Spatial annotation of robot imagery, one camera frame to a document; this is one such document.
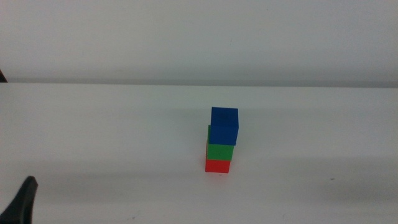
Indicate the blue cube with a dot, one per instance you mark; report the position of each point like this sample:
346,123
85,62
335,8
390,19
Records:
224,127

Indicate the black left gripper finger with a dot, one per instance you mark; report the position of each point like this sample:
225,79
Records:
23,202

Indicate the green cube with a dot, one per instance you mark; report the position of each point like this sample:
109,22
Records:
220,152

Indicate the red cube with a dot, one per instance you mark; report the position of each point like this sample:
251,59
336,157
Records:
217,166

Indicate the dark brown object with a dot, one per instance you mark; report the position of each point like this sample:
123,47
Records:
2,77

